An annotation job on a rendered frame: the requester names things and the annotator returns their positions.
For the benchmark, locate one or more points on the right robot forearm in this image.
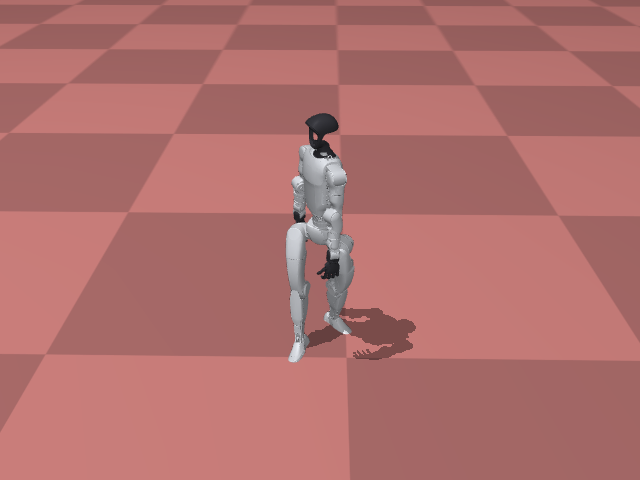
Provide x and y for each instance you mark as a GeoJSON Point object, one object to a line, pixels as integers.
{"type": "Point", "coordinates": [299, 203]}

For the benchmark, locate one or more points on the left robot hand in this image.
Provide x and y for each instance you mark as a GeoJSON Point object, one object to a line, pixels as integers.
{"type": "Point", "coordinates": [331, 268]}

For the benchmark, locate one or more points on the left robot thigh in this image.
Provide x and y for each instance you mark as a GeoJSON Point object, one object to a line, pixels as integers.
{"type": "Point", "coordinates": [339, 284]}

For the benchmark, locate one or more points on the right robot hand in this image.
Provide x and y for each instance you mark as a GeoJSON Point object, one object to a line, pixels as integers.
{"type": "Point", "coordinates": [298, 219]}

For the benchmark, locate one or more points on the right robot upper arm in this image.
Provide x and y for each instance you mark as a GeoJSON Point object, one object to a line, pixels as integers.
{"type": "Point", "coordinates": [297, 182]}

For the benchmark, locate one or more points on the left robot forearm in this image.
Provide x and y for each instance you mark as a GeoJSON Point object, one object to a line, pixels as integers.
{"type": "Point", "coordinates": [333, 237]}

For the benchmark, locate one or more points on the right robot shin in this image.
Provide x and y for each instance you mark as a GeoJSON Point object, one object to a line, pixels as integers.
{"type": "Point", "coordinates": [298, 308]}

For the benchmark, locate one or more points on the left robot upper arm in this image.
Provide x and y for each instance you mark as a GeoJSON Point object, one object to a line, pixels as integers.
{"type": "Point", "coordinates": [336, 179]}

